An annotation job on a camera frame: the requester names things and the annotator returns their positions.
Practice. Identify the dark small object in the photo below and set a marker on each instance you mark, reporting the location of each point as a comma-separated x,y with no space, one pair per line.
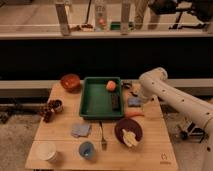
127,84

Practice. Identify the blue sponge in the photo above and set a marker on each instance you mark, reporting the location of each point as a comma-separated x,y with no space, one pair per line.
134,102

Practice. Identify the orange carrot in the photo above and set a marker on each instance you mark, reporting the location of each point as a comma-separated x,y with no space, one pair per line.
133,114

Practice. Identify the small metal cup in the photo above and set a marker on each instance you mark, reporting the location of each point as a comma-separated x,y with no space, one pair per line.
57,106

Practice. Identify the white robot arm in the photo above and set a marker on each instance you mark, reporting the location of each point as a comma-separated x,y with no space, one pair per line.
198,111

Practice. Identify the peach fruit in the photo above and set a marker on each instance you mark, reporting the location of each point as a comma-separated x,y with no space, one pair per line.
111,86

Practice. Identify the black wheeled stand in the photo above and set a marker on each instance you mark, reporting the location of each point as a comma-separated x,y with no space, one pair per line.
192,130

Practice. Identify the metal fork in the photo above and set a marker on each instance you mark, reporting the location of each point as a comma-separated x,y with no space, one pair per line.
103,140

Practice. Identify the orange bowl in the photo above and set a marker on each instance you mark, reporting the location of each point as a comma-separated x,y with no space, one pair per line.
70,82

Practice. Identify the brown grape bunch toy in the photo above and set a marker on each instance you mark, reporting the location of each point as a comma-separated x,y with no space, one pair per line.
47,112

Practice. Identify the green plastic tray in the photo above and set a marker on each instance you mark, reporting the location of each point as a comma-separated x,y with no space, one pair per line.
97,103

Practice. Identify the blue small cup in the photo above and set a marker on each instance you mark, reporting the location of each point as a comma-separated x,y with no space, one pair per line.
87,150

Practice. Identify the dark red plate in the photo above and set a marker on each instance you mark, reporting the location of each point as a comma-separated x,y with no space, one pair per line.
129,125

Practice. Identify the blue folded cloth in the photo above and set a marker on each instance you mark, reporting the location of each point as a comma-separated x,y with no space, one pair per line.
80,130

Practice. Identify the green background box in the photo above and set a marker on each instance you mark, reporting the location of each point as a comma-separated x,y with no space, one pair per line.
115,25

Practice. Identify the white paper cup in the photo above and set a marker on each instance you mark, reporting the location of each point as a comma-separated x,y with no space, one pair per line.
46,151

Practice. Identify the yellow banana toy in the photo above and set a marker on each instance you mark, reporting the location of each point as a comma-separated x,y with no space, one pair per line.
129,138

